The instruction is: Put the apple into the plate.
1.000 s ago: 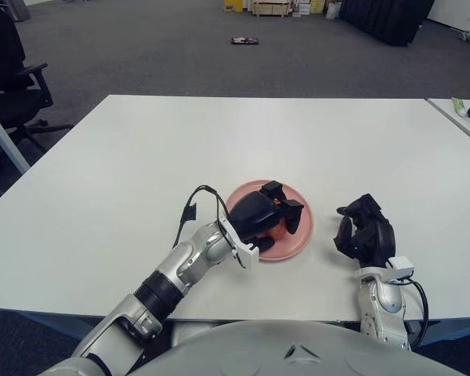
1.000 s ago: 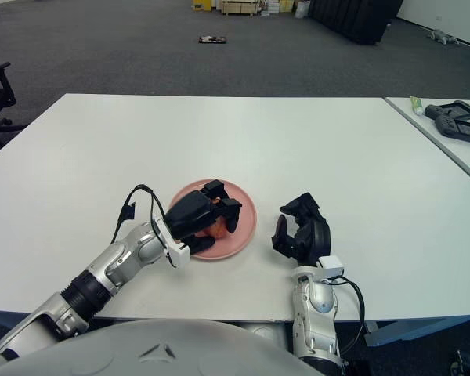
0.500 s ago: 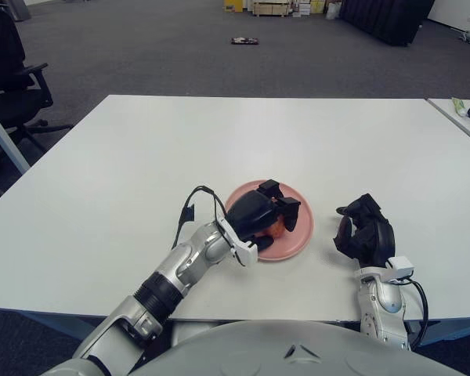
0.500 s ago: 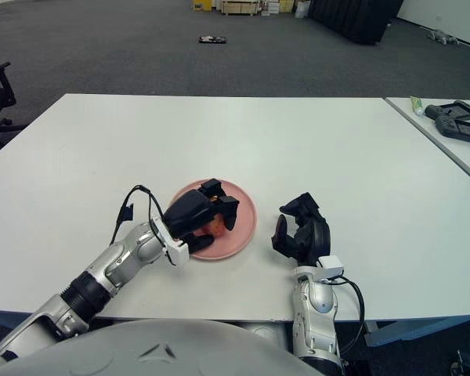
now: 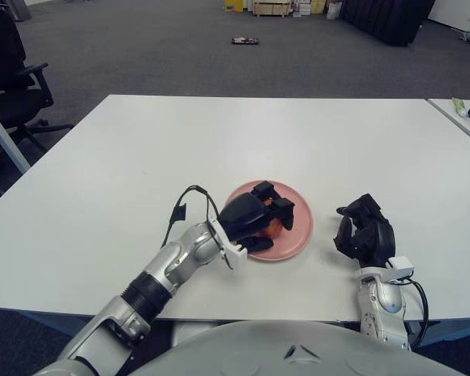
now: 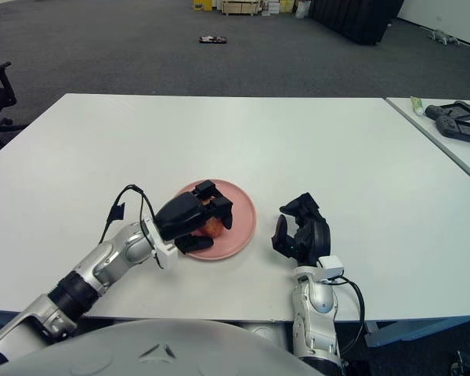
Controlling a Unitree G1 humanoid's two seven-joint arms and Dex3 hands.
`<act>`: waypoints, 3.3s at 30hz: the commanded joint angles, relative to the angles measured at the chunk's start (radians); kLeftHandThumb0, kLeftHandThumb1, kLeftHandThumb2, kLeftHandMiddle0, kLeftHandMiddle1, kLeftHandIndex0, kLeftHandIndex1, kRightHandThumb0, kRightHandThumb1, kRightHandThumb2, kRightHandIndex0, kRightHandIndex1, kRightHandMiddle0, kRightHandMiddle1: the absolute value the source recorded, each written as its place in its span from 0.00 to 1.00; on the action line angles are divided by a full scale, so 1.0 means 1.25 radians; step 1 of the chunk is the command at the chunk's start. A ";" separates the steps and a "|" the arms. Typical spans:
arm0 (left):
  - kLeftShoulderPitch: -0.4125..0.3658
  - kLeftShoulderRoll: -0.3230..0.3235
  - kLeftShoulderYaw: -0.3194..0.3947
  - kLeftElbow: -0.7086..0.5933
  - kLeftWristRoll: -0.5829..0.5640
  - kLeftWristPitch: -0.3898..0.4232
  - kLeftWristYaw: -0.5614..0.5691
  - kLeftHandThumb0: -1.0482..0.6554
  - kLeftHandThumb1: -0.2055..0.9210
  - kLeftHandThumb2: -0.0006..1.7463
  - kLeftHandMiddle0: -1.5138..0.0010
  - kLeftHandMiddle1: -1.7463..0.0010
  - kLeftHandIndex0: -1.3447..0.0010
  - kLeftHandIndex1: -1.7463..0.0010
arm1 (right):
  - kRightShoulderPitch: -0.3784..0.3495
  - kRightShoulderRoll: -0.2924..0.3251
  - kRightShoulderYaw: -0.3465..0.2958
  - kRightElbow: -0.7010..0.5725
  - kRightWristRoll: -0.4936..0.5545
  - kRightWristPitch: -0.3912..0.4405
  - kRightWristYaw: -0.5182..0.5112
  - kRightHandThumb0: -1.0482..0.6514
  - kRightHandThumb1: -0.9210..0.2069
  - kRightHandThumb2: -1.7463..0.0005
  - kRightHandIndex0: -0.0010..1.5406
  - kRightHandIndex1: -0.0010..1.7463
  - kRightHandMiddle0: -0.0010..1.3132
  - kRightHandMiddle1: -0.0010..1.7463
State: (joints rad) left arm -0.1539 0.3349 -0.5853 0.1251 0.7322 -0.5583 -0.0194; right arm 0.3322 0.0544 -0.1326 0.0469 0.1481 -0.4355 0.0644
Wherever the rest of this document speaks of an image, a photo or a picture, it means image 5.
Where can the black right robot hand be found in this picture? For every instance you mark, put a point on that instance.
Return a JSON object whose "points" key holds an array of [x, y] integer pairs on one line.
{"points": [[374, 237]]}

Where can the red-orange apple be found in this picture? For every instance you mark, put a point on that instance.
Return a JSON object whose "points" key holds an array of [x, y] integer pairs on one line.
{"points": [[275, 231]]}

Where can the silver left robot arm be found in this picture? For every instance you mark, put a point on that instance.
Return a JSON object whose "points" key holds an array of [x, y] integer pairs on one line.
{"points": [[172, 262]]}

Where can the pink round plate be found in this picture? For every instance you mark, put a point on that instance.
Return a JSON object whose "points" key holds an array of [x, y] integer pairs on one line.
{"points": [[297, 235]]}

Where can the grey waste bin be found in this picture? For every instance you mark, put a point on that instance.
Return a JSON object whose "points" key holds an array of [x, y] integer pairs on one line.
{"points": [[21, 8]]}

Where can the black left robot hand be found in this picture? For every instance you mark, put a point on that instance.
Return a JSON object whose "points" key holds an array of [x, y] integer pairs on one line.
{"points": [[243, 213]]}

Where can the black office chair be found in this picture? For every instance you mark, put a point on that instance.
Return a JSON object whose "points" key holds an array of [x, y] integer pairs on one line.
{"points": [[4, 58]]}

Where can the grey slanted table leg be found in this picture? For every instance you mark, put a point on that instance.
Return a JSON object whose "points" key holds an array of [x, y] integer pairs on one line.
{"points": [[6, 137]]}

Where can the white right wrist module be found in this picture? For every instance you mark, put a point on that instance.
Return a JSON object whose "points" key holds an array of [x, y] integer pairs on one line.
{"points": [[401, 266]]}

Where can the wooden pallet crate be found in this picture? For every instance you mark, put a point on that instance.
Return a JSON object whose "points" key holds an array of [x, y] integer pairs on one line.
{"points": [[272, 8]]}

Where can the stacked white boxes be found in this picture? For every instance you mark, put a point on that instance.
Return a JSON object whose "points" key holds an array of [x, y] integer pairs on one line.
{"points": [[307, 7]]}

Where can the small black floor tray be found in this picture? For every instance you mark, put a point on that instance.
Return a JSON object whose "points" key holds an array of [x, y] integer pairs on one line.
{"points": [[244, 40]]}

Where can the green and white tube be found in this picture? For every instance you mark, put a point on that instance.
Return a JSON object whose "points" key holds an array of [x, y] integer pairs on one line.
{"points": [[459, 105]]}

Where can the yellow cardboard box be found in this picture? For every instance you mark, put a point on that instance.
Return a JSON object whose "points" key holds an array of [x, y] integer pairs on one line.
{"points": [[234, 5]]}

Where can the black fabric partition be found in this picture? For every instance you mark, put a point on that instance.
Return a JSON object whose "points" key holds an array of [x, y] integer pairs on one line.
{"points": [[384, 19]]}

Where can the grey robot torso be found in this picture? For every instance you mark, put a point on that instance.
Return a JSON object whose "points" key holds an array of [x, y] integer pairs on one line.
{"points": [[266, 352]]}

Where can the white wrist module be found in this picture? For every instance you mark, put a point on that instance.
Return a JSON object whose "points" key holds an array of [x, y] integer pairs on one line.
{"points": [[401, 266], [233, 256]]}

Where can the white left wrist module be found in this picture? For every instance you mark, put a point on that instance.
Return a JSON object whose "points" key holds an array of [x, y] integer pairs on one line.
{"points": [[233, 256]]}

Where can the white plastic bag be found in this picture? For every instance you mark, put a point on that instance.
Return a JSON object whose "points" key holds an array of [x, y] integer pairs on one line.
{"points": [[333, 11]]}

